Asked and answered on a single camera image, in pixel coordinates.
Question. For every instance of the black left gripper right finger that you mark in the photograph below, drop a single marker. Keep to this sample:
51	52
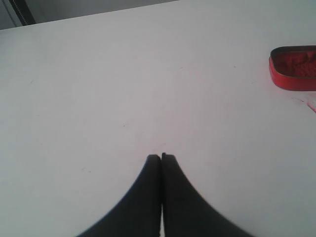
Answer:
185	212

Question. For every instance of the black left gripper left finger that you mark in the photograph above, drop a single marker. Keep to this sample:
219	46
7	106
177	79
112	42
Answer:
138	213

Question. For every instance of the red ink pad tin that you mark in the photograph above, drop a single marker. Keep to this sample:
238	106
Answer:
294	67

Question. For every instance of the dark vertical post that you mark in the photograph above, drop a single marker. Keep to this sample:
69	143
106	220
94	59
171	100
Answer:
23	12

